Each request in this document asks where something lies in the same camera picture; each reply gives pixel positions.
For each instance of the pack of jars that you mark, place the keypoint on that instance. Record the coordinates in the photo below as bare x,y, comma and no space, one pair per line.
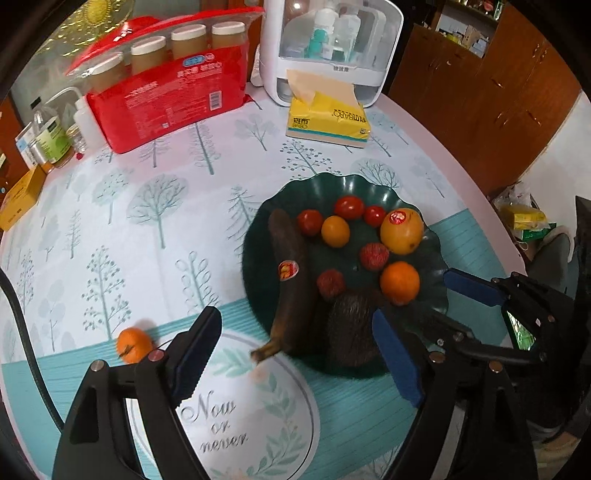
161,46

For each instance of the yellow orange with sticker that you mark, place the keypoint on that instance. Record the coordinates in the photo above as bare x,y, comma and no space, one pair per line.
401,235

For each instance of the yellow green plastic bag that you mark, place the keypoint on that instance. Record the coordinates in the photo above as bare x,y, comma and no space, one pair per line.
526,221

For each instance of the grey cloth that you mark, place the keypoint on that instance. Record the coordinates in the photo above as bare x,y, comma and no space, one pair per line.
549,254

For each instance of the yellow cardboard box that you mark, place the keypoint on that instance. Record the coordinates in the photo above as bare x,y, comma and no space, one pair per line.
18,198

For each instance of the yellow patterned glass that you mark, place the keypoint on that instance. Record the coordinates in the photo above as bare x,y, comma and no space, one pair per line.
97,11

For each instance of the dark overripe banana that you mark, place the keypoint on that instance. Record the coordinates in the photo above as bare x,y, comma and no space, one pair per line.
288,277

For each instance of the white plastic bottle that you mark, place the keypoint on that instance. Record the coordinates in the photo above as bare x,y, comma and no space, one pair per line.
90,124

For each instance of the orange mandarin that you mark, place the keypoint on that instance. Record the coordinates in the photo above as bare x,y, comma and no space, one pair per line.
400,282
134,345

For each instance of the white plastic storage appliance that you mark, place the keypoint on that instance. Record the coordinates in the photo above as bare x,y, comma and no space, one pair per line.
277,55

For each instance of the wooden cabinet doors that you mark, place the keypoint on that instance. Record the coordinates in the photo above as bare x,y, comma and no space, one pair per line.
485,92

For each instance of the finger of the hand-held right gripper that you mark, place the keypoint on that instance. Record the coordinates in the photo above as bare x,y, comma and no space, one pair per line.
471,288
443,330

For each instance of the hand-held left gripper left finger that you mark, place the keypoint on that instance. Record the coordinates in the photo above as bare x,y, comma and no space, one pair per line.
194,364

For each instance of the small glass jar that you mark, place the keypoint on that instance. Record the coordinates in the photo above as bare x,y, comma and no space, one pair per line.
76,138

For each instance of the cluttered shelf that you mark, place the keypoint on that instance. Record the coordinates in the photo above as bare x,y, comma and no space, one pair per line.
461,27

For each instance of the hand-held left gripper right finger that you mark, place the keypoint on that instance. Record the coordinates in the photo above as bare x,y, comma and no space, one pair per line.
399,364

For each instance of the wooden cabinet with countertop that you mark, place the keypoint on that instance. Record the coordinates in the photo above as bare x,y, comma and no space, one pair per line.
9,129

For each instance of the dark green wavy plate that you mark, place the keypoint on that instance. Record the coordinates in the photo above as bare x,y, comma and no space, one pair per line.
295,194

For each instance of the round white placemat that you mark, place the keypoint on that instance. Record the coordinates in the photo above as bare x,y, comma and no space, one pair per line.
231,406

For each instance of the green label bottle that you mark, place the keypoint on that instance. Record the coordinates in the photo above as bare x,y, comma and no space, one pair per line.
53,143

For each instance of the dark avocado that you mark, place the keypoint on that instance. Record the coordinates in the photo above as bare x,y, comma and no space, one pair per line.
351,332

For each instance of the small red tomato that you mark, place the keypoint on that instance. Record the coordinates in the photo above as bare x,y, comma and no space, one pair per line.
374,215

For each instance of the white blue carton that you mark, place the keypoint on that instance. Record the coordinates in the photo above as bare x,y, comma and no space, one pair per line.
25,143

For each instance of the yellow tissue pack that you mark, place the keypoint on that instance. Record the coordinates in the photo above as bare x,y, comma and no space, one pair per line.
328,115

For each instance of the yellow tomato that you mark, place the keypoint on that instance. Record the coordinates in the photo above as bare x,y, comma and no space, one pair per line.
335,230

